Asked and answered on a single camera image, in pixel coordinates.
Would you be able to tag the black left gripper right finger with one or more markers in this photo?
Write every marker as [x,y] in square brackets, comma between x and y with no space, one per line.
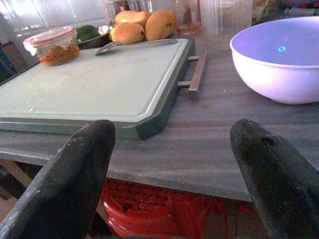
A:
[279,179]

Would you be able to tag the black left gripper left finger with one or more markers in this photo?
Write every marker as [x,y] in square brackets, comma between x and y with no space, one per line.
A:
[62,184]

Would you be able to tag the red plastic stool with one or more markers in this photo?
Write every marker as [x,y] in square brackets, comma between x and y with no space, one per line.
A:
[159,211]

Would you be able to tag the white cutting board tray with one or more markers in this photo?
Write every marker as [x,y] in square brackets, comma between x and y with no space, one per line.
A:
[94,84]

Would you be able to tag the white plastic bowl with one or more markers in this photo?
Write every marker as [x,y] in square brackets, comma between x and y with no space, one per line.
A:
[276,59]

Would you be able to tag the glass container with pink lid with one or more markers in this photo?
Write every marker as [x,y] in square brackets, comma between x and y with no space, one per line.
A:
[56,46]

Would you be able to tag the dark metal fruit plate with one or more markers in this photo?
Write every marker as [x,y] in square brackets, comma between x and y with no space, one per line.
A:
[96,39]

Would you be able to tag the green vegetable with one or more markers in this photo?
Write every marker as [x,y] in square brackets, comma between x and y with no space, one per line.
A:
[86,32]

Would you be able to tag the silver metal spoon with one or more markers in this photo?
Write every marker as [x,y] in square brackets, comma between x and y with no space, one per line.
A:
[132,45]

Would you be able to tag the yellow mango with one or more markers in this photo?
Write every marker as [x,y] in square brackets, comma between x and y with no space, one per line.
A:
[132,17]
[127,32]
[159,23]

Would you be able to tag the clear ribbed plastic container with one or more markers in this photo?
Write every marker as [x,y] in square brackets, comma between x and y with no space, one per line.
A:
[225,21]

